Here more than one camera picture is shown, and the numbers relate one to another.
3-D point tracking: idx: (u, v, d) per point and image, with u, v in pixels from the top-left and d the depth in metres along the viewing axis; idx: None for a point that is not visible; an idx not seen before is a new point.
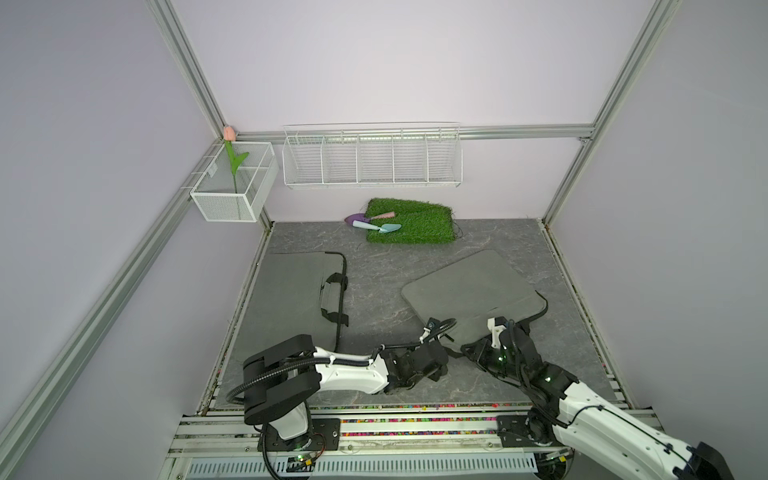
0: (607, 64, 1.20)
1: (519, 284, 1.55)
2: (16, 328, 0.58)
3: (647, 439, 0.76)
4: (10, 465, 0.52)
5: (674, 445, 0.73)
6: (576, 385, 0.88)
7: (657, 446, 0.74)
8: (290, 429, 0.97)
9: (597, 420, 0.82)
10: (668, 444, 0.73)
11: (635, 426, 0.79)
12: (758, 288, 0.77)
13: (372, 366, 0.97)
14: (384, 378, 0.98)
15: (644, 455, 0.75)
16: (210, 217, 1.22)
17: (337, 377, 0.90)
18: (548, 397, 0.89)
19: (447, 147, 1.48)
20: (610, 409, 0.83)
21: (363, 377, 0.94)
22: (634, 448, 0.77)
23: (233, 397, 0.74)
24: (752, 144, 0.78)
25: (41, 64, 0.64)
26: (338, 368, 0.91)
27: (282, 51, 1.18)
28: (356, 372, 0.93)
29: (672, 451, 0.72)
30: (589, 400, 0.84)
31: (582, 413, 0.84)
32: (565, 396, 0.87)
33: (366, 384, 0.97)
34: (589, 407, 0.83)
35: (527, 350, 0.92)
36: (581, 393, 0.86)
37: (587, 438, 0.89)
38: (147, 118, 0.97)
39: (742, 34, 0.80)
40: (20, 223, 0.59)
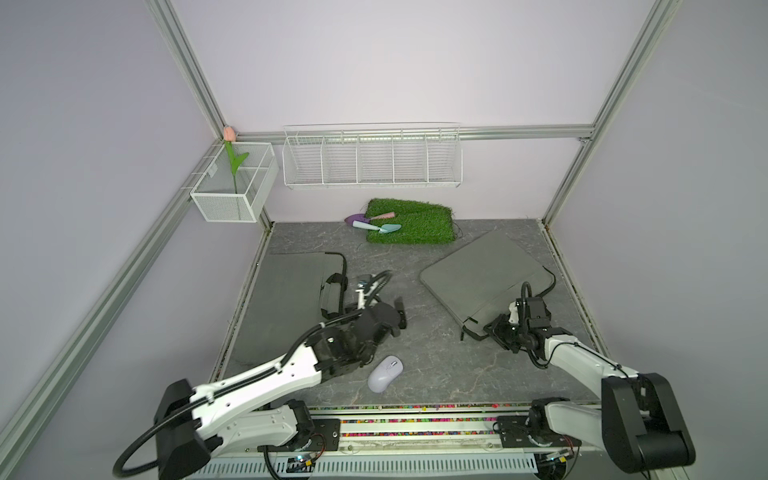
0: (607, 64, 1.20)
1: (524, 257, 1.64)
2: (16, 328, 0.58)
3: (601, 362, 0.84)
4: (9, 465, 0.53)
5: (625, 368, 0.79)
6: (565, 335, 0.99)
7: (608, 366, 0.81)
8: (278, 438, 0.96)
9: (566, 354, 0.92)
10: (619, 365, 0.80)
11: (595, 355, 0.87)
12: (758, 289, 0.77)
13: (284, 370, 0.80)
14: (311, 372, 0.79)
15: (596, 374, 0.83)
16: (210, 217, 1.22)
17: (233, 407, 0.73)
18: (538, 344, 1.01)
19: (447, 147, 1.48)
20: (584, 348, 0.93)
21: (274, 388, 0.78)
22: (591, 372, 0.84)
23: (126, 477, 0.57)
24: (752, 144, 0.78)
25: (42, 64, 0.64)
26: (228, 396, 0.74)
27: (282, 52, 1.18)
28: (259, 389, 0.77)
29: (620, 369, 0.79)
30: (567, 340, 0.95)
31: (557, 349, 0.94)
32: (550, 337, 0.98)
33: (289, 387, 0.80)
34: (564, 343, 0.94)
35: (535, 306, 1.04)
36: (563, 337, 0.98)
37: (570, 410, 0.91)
38: (147, 118, 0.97)
39: (741, 34, 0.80)
40: (19, 222, 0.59)
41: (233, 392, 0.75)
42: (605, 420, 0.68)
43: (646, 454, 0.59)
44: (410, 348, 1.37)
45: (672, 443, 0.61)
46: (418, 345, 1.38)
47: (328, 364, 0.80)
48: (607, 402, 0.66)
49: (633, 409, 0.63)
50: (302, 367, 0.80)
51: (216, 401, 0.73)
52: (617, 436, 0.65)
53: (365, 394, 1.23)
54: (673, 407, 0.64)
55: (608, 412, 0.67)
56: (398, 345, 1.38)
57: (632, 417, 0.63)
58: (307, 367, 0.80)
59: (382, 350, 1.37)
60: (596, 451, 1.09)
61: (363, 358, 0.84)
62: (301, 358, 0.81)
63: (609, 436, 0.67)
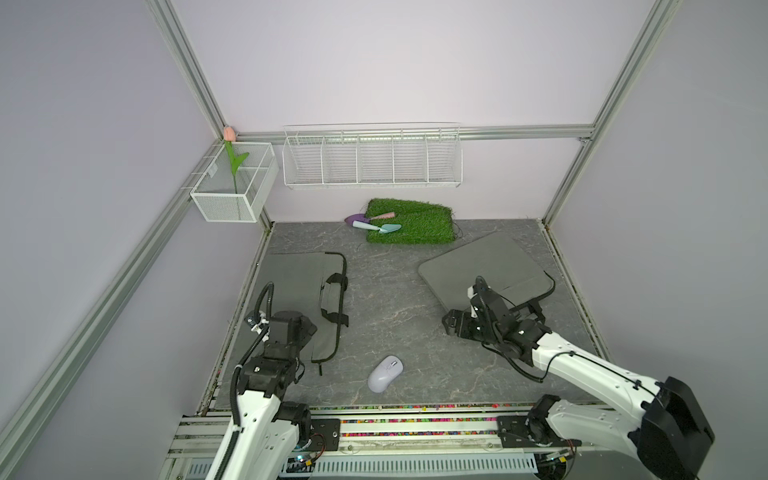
0: (607, 63, 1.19)
1: (526, 263, 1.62)
2: (16, 328, 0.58)
3: (616, 378, 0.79)
4: (10, 464, 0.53)
5: (643, 383, 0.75)
6: (549, 336, 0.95)
7: (626, 383, 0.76)
8: (287, 448, 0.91)
9: (569, 367, 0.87)
10: (636, 381, 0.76)
11: (605, 368, 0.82)
12: (758, 289, 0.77)
13: (247, 420, 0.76)
14: (266, 401, 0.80)
15: (614, 395, 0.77)
16: (210, 217, 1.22)
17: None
18: (522, 349, 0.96)
19: (447, 147, 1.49)
20: (582, 354, 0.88)
21: (252, 437, 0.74)
22: (607, 391, 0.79)
23: None
24: (752, 143, 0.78)
25: (42, 64, 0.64)
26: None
27: (282, 52, 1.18)
28: (242, 448, 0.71)
29: (640, 387, 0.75)
30: (560, 347, 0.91)
31: (553, 361, 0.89)
32: (537, 346, 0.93)
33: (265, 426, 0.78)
34: (559, 354, 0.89)
35: (497, 307, 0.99)
36: (553, 342, 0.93)
37: (574, 421, 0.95)
38: (147, 118, 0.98)
39: (741, 34, 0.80)
40: (17, 222, 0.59)
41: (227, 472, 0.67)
42: (642, 442, 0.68)
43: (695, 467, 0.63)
44: (410, 348, 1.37)
45: (703, 443, 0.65)
46: (419, 345, 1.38)
47: (274, 381, 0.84)
48: (652, 434, 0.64)
49: (677, 431, 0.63)
50: (254, 406, 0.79)
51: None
52: (661, 458, 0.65)
53: (365, 394, 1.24)
54: (694, 405, 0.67)
55: (651, 439, 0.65)
56: (398, 345, 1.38)
57: (682, 444, 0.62)
58: (260, 401, 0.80)
59: (382, 350, 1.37)
60: (597, 452, 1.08)
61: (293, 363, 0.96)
62: (250, 401, 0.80)
63: (649, 457, 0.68)
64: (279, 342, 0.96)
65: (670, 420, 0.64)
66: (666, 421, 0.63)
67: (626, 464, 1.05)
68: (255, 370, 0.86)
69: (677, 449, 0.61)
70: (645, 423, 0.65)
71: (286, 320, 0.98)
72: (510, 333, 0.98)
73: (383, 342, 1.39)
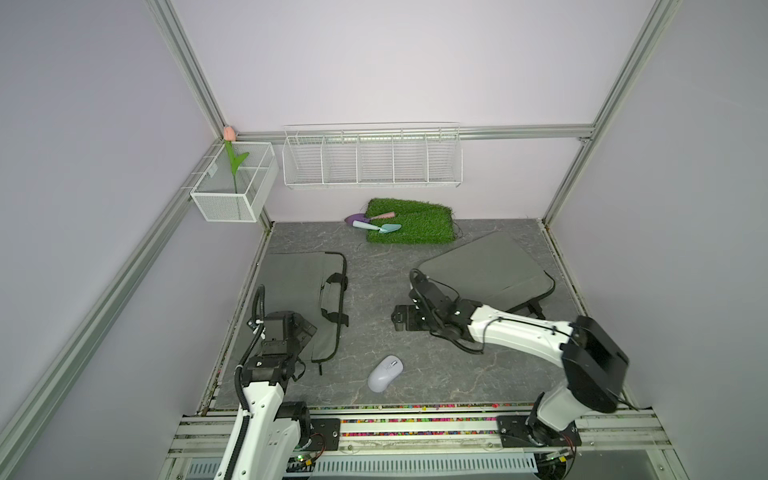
0: (607, 63, 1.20)
1: (528, 263, 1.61)
2: (15, 329, 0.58)
3: (537, 331, 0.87)
4: (9, 465, 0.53)
5: (559, 328, 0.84)
6: (481, 309, 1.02)
7: (546, 333, 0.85)
8: (290, 443, 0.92)
9: (500, 331, 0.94)
10: (553, 327, 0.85)
11: (527, 324, 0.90)
12: (758, 289, 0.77)
13: (256, 406, 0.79)
14: (270, 389, 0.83)
15: (540, 346, 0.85)
16: (210, 217, 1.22)
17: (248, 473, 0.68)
18: (460, 329, 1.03)
19: (447, 147, 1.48)
20: (509, 318, 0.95)
21: (261, 424, 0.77)
22: (534, 345, 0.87)
23: None
24: (753, 144, 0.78)
25: (42, 65, 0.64)
26: (238, 467, 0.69)
27: (282, 52, 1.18)
28: (252, 435, 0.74)
29: (557, 331, 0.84)
30: (489, 317, 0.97)
31: (487, 332, 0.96)
32: (471, 322, 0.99)
33: (273, 412, 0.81)
34: (490, 324, 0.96)
35: (431, 294, 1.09)
36: (484, 314, 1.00)
37: (550, 409, 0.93)
38: (147, 118, 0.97)
39: (742, 34, 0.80)
40: (16, 222, 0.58)
41: (240, 461, 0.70)
42: (572, 384, 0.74)
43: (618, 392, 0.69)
44: (410, 348, 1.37)
45: (621, 367, 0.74)
46: (418, 345, 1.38)
47: (277, 373, 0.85)
48: (575, 372, 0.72)
49: (592, 364, 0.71)
50: (261, 393, 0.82)
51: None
52: (590, 392, 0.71)
53: (365, 394, 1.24)
54: (603, 337, 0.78)
55: (574, 377, 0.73)
56: (398, 345, 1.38)
57: (598, 371, 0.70)
58: (265, 389, 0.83)
59: (382, 350, 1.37)
60: (596, 451, 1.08)
61: (293, 357, 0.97)
62: (256, 390, 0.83)
63: (581, 395, 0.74)
64: (277, 339, 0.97)
65: (585, 355, 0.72)
66: (581, 357, 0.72)
67: (625, 464, 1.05)
68: (257, 365, 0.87)
69: (594, 377, 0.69)
70: (564, 363, 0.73)
71: (282, 316, 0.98)
72: (449, 315, 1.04)
73: (383, 342, 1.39)
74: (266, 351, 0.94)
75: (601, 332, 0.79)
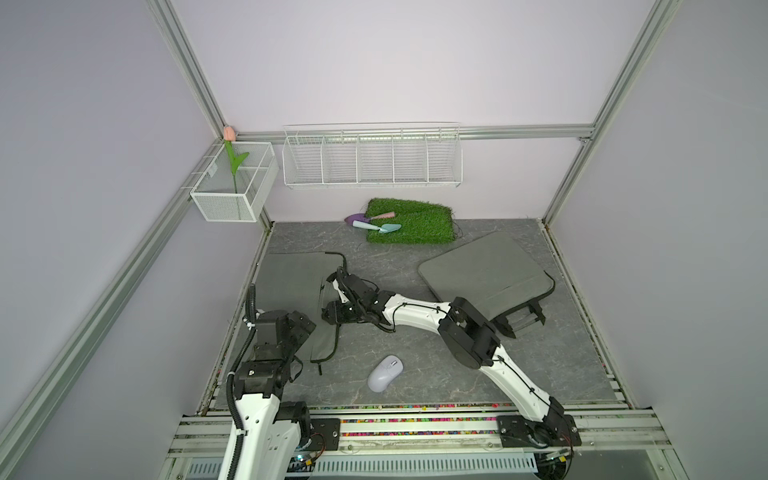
0: (607, 64, 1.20)
1: (529, 263, 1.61)
2: (14, 329, 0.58)
3: (427, 310, 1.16)
4: (9, 465, 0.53)
5: (441, 306, 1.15)
6: (393, 297, 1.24)
7: (434, 311, 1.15)
8: (288, 449, 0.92)
9: (404, 313, 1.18)
10: (437, 306, 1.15)
11: (421, 305, 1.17)
12: (757, 289, 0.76)
13: (250, 422, 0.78)
14: (264, 402, 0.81)
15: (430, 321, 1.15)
16: (210, 217, 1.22)
17: None
18: (379, 315, 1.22)
19: (447, 147, 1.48)
20: (411, 301, 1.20)
21: (257, 439, 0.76)
22: (427, 321, 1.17)
23: None
24: (752, 144, 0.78)
25: (41, 65, 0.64)
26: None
27: (283, 52, 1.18)
28: (248, 451, 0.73)
29: (440, 310, 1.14)
30: (397, 303, 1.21)
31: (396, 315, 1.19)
32: (386, 307, 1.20)
33: (267, 425, 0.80)
34: (398, 308, 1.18)
35: (357, 286, 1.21)
36: (394, 301, 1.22)
37: (519, 403, 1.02)
38: (146, 118, 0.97)
39: (741, 35, 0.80)
40: (14, 224, 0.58)
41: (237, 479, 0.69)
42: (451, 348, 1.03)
43: (481, 350, 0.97)
44: (410, 348, 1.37)
45: (486, 332, 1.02)
46: (418, 344, 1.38)
47: (270, 382, 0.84)
48: (451, 341, 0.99)
49: (459, 334, 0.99)
50: (255, 407, 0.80)
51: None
52: (460, 353, 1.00)
53: (365, 394, 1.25)
54: (472, 311, 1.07)
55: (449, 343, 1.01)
56: (398, 345, 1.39)
57: (460, 336, 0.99)
58: (259, 402, 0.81)
59: (381, 350, 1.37)
60: (597, 451, 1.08)
61: (287, 360, 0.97)
62: (249, 404, 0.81)
63: (458, 356, 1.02)
64: (270, 343, 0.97)
65: (454, 328, 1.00)
66: (451, 330, 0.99)
67: (626, 464, 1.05)
68: (249, 373, 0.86)
69: (462, 343, 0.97)
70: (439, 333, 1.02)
71: (273, 320, 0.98)
72: (371, 304, 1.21)
73: (383, 342, 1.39)
74: (259, 357, 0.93)
75: (469, 308, 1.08)
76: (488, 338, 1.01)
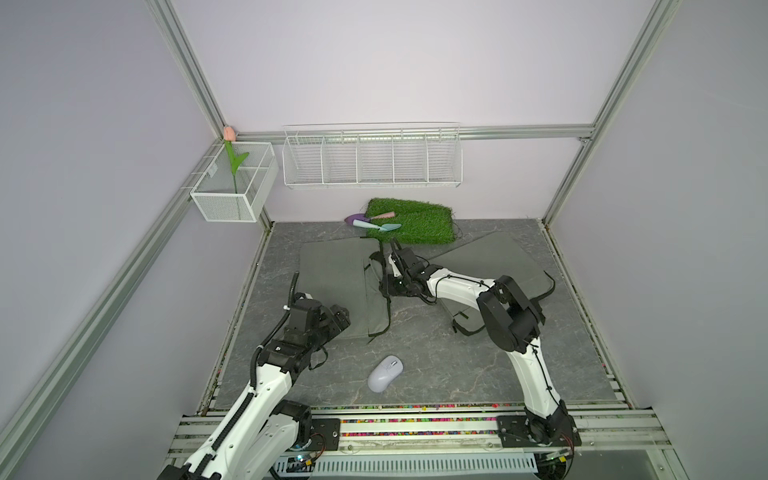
0: (608, 63, 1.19)
1: (529, 263, 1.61)
2: (14, 330, 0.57)
3: (470, 283, 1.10)
4: (10, 465, 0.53)
5: (485, 281, 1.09)
6: (437, 270, 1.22)
7: (477, 285, 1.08)
8: (284, 442, 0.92)
9: (447, 286, 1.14)
10: (482, 282, 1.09)
11: (465, 279, 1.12)
12: (757, 290, 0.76)
13: (260, 388, 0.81)
14: (276, 378, 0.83)
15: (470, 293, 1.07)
16: (210, 217, 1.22)
17: (235, 449, 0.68)
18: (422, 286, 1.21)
19: (447, 147, 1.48)
20: (455, 276, 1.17)
21: (261, 405, 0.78)
22: (467, 293, 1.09)
23: None
24: (751, 144, 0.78)
25: (42, 65, 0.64)
26: (227, 437, 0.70)
27: (282, 52, 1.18)
28: (250, 412, 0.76)
29: (483, 284, 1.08)
30: (440, 276, 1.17)
31: (438, 284, 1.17)
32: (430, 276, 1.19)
33: (272, 399, 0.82)
34: (440, 277, 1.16)
35: (408, 257, 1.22)
36: (438, 273, 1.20)
37: (527, 392, 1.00)
38: (146, 117, 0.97)
39: (740, 35, 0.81)
40: (15, 225, 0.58)
41: (230, 432, 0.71)
42: (485, 323, 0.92)
43: (520, 335, 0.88)
44: (410, 348, 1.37)
45: (529, 317, 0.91)
46: (418, 344, 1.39)
47: (291, 363, 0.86)
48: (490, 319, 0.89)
49: (502, 314, 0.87)
50: (269, 377, 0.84)
51: (219, 450, 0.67)
52: (497, 331, 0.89)
53: (365, 394, 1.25)
54: (519, 291, 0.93)
55: (487, 318, 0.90)
56: (398, 345, 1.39)
57: (502, 314, 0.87)
58: (274, 374, 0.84)
59: (382, 350, 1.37)
60: (596, 451, 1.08)
61: (312, 346, 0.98)
62: (266, 373, 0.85)
63: (492, 333, 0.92)
64: (299, 328, 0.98)
65: (498, 307, 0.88)
66: (494, 307, 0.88)
67: (626, 464, 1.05)
68: (276, 350, 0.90)
69: (503, 325, 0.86)
70: (478, 306, 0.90)
71: (307, 308, 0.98)
72: (416, 274, 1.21)
73: (383, 342, 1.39)
74: (287, 339, 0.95)
75: (516, 288, 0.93)
76: (529, 323, 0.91)
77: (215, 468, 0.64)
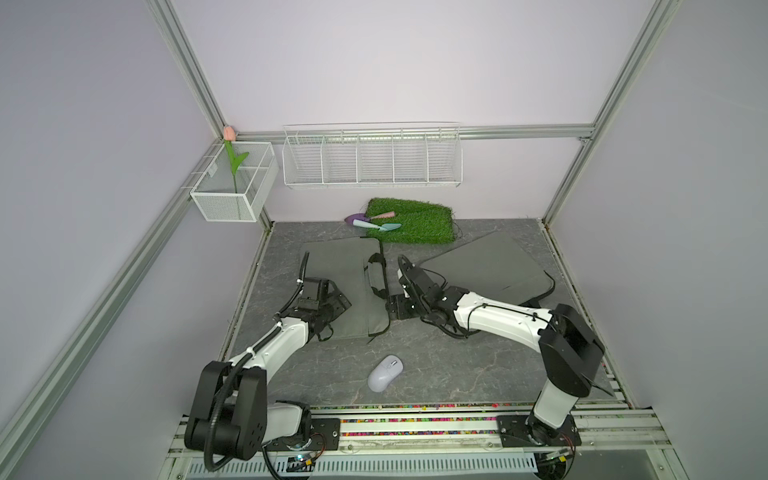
0: (607, 64, 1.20)
1: (529, 263, 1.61)
2: (15, 329, 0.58)
3: (517, 316, 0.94)
4: (9, 466, 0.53)
5: (538, 313, 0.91)
6: (468, 296, 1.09)
7: (526, 318, 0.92)
8: (289, 423, 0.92)
9: (483, 317, 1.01)
10: (533, 313, 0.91)
11: (508, 310, 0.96)
12: (757, 290, 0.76)
13: (286, 326, 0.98)
14: (300, 326, 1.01)
15: (519, 330, 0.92)
16: (210, 217, 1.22)
17: (268, 360, 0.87)
18: (447, 314, 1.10)
19: (447, 147, 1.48)
20: (492, 304, 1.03)
21: (288, 338, 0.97)
22: (513, 328, 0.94)
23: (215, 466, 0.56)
24: (751, 144, 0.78)
25: (41, 65, 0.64)
26: (263, 349, 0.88)
27: (282, 51, 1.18)
28: (279, 339, 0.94)
29: (537, 318, 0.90)
30: (475, 303, 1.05)
31: (471, 316, 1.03)
32: (457, 306, 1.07)
33: (293, 338, 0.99)
34: (475, 308, 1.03)
35: (421, 281, 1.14)
36: (469, 300, 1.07)
37: (547, 410, 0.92)
38: (147, 117, 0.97)
39: (740, 36, 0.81)
40: (15, 225, 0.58)
41: (264, 348, 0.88)
42: (546, 366, 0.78)
43: (590, 376, 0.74)
44: (409, 348, 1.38)
45: (596, 353, 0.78)
46: (418, 344, 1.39)
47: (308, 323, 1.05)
48: (554, 358, 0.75)
49: (569, 351, 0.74)
50: (293, 322, 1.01)
51: (257, 356, 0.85)
52: (564, 375, 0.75)
53: (365, 394, 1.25)
54: (581, 324, 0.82)
55: (550, 360, 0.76)
56: (398, 345, 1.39)
57: (570, 352, 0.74)
58: (298, 323, 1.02)
59: (381, 350, 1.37)
60: (596, 451, 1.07)
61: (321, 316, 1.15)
62: (290, 321, 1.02)
63: (555, 378, 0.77)
64: (310, 298, 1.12)
65: (563, 342, 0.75)
66: (559, 343, 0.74)
67: (625, 464, 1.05)
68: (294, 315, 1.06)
69: (572, 365, 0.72)
70: (540, 346, 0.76)
71: (318, 281, 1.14)
72: (436, 302, 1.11)
73: (383, 342, 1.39)
74: (302, 305, 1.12)
75: (578, 319, 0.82)
76: (597, 361, 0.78)
77: (255, 365, 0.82)
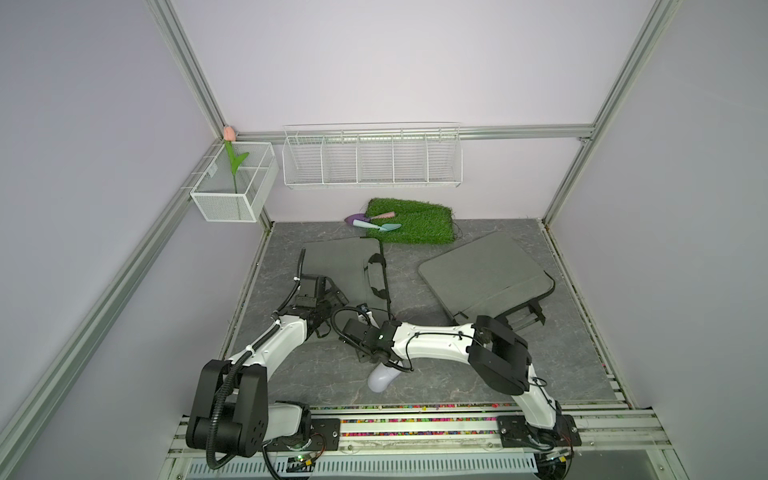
0: (606, 64, 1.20)
1: (528, 263, 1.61)
2: (15, 329, 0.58)
3: (447, 339, 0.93)
4: (10, 465, 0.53)
5: (463, 331, 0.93)
6: (401, 327, 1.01)
7: (455, 339, 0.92)
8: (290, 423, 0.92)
9: (420, 348, 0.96)
10: (459, 333, 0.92)
11: (437, 334, 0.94)
12: (757, 290, 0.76)
13: (285, 324, 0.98)
14: (299, 322, 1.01)
15: (453, 353, 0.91)
16: (210, 217, 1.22)
17: (267, 357, 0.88)
18: (387, 353, 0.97)
19: (447, 147, 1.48)
20: (425, 331, 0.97)
21: (288, 335, 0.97)
22: (448, 352, 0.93)
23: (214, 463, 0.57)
24: (750, 145, 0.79)
25: (41, 65, 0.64)
26: (263, 348, 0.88)
27: (282, 51, 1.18)
28: (278, 336, 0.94)
29: (463, 336, 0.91)
30: (409, 335, 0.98)
31: (409, 349, 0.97)
32: (394, 343, 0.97)
33: (294, 335, 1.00)
34: (409, 340, 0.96)
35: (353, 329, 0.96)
36: (403, 333, 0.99)
37: (530, 413, 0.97)
38: (146, 118, 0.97)
39: (740, 35, 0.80)
40: (15, 225, 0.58)
41: (264, 346, 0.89)
42: (484, 380, 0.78)
43: (522, 374, 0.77)
44: None
45: (521, 351, 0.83)
46: None
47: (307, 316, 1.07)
48: (484, 370, 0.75)
49: (497, 360, 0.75)
50: (294, 318, 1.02)
51: (257, 353, 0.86)
52: (501, 384, 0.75)
53: (365, 394, 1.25)
54: (501, 329, 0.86)
55: (485, 374, 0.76)
56: None
57: (498, 361, 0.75)
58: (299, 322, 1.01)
59: None
60: (596, 451, 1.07)
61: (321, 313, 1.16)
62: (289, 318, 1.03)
63: (495, 388, 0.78)
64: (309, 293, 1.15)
65: (487, 352, 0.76)
66: (484, 355, 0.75)
67: (625, 463, 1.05)
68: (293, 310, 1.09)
69: (502, 371, 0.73)
70: (471, 365, 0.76)
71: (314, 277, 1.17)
72: (375, 342, 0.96)
73: None
74: (299, 302, 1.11)
75: (497, 326, 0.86)
76: (526, 358, 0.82)
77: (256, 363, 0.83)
